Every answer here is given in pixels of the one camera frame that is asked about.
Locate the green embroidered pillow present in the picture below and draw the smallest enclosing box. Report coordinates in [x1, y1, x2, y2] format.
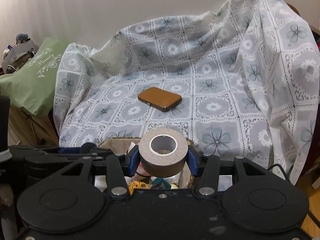
[0, 37, 71, 117]

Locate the woven basket with floral lining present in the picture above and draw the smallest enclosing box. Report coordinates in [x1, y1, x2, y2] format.
[99, 137, 198, 189]

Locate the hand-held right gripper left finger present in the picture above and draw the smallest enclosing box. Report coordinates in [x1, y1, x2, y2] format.
[45, 144, 140, 197]

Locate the black column with grey band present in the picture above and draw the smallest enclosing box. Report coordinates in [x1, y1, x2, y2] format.
[0, 96, 12, 163]

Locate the beige tape roll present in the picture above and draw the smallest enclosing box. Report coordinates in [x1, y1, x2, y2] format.
[138, 128, 189, 178]

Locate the brown leather case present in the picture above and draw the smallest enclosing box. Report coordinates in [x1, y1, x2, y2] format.
[137, 87, 182, 113]

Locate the blue plush toy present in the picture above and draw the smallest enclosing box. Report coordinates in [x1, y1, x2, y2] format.
[15, 33, 32, 43]

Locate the pink and white bag stack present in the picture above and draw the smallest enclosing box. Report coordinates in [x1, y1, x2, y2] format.
[135, 164, 152, 180]

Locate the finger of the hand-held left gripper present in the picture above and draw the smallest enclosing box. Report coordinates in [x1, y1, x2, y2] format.
[50, 142, 113, 159]

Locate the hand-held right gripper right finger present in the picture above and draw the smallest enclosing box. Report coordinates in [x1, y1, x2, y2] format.
[187, 145, 278, 197]

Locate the cardboard box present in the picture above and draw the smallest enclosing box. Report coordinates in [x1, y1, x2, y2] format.
[2, 39, 38, 68]

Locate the yellow embroidered tassel pouch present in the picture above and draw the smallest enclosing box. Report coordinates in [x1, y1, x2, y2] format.
[128, 181, 151, 190]

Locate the grey floral lace blanket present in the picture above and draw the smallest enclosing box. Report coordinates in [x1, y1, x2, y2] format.
[52, 0, 320, 186]

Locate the black cable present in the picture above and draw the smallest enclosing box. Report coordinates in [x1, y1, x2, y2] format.
[268, 164, 288, 180]

